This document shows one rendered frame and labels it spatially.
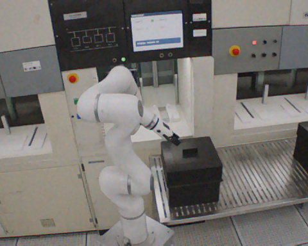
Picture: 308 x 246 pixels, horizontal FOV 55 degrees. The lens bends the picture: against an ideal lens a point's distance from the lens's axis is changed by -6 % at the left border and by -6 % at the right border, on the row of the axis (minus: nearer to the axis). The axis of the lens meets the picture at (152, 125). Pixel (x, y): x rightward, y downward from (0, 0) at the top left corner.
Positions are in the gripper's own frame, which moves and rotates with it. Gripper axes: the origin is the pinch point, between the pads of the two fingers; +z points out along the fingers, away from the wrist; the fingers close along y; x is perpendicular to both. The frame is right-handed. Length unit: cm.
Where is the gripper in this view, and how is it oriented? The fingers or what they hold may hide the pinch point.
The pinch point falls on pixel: (175, 139)
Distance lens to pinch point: 161.1
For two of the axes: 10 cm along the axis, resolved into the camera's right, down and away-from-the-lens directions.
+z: 7.5, 5.4, 3.9
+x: -6.6, 6.8, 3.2
